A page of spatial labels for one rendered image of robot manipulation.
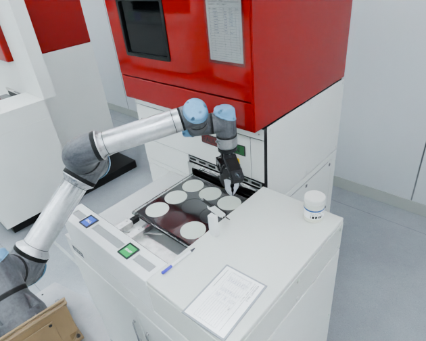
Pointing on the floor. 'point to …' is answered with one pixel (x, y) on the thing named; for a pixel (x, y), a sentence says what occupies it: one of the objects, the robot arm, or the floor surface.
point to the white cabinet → (97, 287)
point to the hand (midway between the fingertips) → (232, 193)
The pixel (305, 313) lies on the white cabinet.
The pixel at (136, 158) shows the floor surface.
